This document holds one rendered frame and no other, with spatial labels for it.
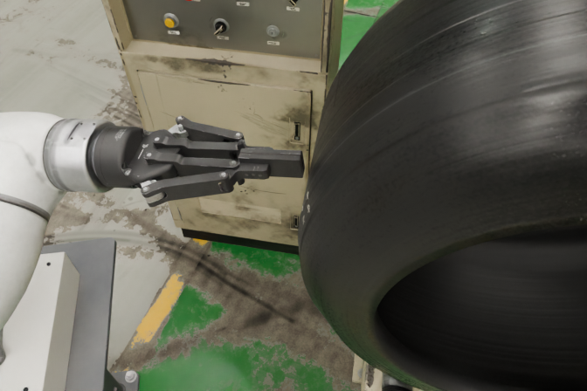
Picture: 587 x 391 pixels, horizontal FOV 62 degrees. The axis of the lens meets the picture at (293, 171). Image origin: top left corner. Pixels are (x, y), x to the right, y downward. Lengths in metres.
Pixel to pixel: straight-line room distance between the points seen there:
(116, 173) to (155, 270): 1.40
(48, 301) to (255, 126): 0.68
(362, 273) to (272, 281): 1.42
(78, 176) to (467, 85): 0.43
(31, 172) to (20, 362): 0.52
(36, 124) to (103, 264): 0.64
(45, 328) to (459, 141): 0.90
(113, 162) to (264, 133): 0.86
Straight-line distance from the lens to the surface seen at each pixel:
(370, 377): 0.84
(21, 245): 0.63
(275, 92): 1.29
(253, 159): 0.54
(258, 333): 1.79
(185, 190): 0.55
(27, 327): 1.11
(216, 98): 1.36
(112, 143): 0.59
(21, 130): 0.65
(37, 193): 0.64
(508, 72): 0.37
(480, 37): 0.41
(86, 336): 1.17
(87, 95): 2.76
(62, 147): 0.62
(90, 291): 1.22
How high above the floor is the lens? 1.66
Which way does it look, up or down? 49 degrees down
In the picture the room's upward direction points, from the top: straight up
